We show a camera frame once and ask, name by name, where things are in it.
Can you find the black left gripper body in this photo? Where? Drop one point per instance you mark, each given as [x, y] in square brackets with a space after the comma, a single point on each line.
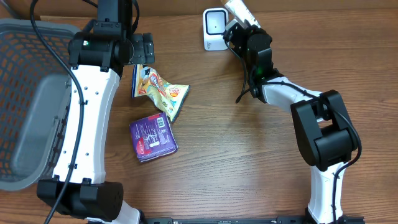
[143, 52]

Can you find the grey plastic shopping basket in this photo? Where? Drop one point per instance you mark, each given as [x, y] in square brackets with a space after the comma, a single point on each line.
[35, 98]

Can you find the white tube with gold cap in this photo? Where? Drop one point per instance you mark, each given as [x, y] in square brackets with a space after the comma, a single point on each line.
[241, 13]

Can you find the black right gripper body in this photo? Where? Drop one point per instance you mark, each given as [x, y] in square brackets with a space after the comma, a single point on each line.
[239, 48]

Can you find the black rail at table edge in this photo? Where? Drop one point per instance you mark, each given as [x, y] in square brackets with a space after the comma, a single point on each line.
[277, 220]

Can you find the white barcode scanner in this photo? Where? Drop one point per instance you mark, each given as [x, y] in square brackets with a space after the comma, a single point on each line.
[214, 23]

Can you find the yellow snack bag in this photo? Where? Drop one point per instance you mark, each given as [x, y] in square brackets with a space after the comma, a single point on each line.
[167, 97]

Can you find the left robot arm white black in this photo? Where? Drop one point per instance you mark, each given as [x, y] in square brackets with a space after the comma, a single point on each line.
[97, 57]

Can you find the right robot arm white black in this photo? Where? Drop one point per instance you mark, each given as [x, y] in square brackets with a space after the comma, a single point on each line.
[325, 135]

